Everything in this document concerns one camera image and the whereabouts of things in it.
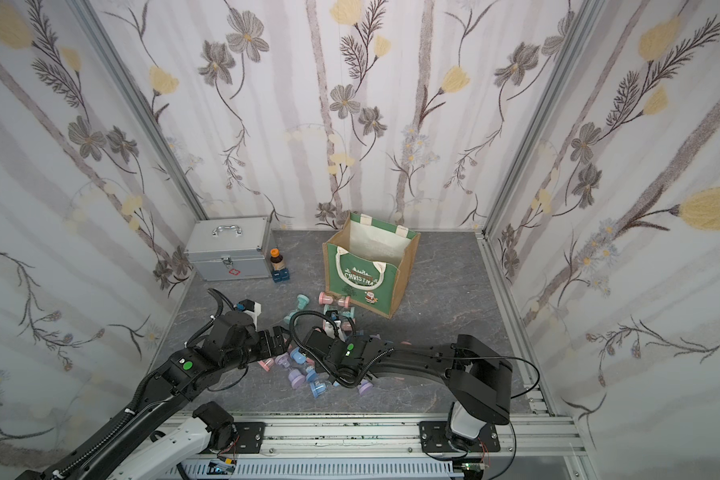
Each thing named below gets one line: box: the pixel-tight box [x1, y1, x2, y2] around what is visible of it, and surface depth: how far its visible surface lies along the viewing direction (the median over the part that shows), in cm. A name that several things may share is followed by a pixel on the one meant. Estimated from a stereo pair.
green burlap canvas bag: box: [322, 212, 421, 319], surface depth 95 cm
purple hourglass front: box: [288, 369, 306, 389], surface depth 83 cm
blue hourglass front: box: [306, 367, 327, 398], surface depth 82 cm
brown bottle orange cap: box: [270, 248, 285, 271], surface depth 106 cm
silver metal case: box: [184, 216, 271, 281], surface depth 100 cm
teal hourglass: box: [283, 294, 310, 325], surface depth 100 cm
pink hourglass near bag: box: [318, 291, 351, 308], surface depth 100 cm
